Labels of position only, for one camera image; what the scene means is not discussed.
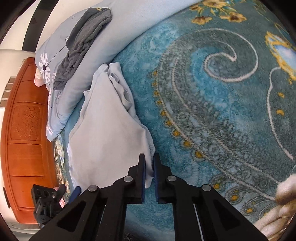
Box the light blue printed t-shirt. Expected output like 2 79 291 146
67 62 156 191

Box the orange wooden headboard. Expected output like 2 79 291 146
1 57 58 225

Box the dark grey folded garment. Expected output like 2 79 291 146
53 8 112 90

